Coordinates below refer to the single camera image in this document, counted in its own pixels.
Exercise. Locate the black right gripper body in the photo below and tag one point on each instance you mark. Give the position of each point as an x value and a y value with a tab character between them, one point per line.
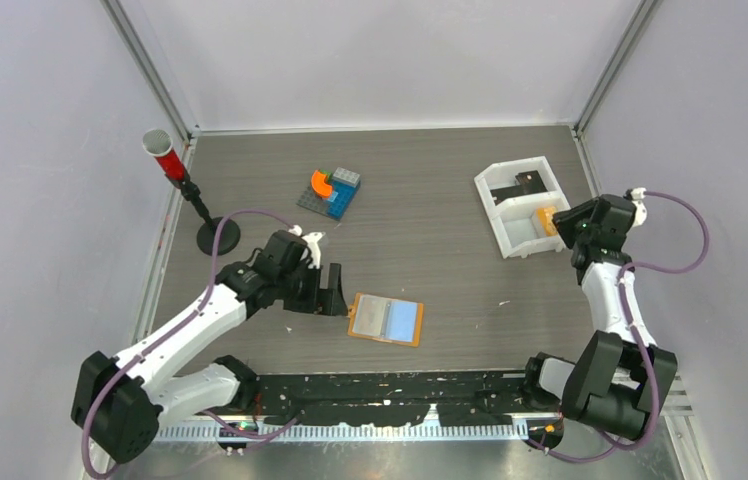
573	227

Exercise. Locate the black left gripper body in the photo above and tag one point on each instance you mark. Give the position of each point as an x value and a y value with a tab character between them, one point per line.
301	292

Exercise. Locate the orange leather card holder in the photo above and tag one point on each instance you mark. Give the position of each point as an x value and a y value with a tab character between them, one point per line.
386	319

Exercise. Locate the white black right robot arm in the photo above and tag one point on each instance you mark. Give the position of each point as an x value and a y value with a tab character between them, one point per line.
622	377

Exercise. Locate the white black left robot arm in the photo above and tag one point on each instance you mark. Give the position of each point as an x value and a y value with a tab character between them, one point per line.
122	401

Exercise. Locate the black microphone stand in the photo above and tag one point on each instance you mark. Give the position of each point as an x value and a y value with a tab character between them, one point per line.
230	233

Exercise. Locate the white plastic divided bin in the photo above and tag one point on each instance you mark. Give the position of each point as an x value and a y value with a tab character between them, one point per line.
510	221

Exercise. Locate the toy brick assembly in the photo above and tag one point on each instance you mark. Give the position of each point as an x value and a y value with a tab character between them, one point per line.
330	193

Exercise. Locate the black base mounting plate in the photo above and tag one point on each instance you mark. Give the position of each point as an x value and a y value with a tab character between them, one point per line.
458	398

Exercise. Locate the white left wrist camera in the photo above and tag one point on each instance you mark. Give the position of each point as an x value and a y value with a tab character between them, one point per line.
314	241

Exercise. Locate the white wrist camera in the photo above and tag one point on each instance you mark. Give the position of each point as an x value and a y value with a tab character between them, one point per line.
637	197
314	241

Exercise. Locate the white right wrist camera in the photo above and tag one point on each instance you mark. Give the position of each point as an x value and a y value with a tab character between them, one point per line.
637	197

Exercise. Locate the white slotted cable duct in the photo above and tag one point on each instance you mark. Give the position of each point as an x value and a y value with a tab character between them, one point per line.
428	430

